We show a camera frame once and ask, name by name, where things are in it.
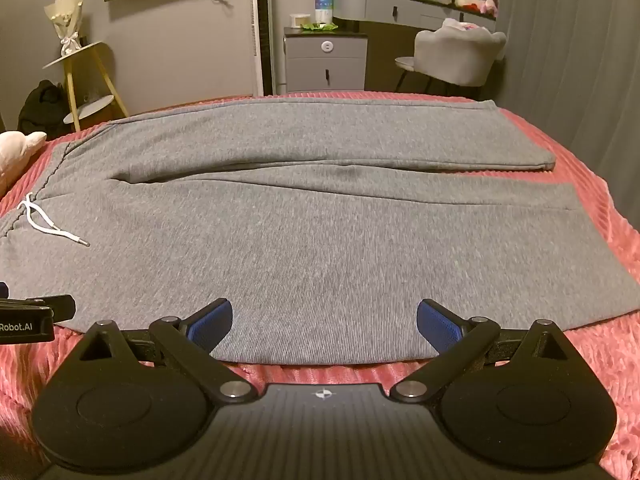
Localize pink ribbed blanket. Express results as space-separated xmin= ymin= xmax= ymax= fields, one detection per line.
xmin=0 ymin=91 xmax=640 ymax=480

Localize black backpack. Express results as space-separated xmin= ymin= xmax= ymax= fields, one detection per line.
xmin=17 ymin=80 xmax=69 ymax=134

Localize grey nightstand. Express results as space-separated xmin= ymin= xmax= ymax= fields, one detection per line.
xmin=283 ymin=26 xmax=369 ymax=94

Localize yellow round side table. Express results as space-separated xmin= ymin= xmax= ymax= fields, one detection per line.
xmin=42 ymin=41 xmax=130 ymax=132

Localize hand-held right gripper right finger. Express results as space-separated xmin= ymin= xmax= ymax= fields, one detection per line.
xmin=389 ymin=298 xmax=577 ymax=404

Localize grey sweat pants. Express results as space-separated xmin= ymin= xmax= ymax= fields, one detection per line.
xmin=0 ymin=99 xmax=640 ymax=366

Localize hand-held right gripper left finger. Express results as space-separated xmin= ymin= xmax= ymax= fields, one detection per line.
xmin=75 ymin=298 xmax=258 ymax=407

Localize cream wrapped flower bouquet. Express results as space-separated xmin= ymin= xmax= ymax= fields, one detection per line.
xmin=44 ymin=0 xmax=87 ymax=59

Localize grey curtain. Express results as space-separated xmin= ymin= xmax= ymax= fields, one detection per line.
xmin=492 ymin=0 xmax=640 ymax=163

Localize grey upholstered chair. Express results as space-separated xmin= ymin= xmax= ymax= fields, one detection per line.
xmin=395 ymin=17 xmax=508 ymax=97

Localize grey vanity table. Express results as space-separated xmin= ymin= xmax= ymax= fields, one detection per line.
xmin=332 ymin=0 xmax=499 ymax=34

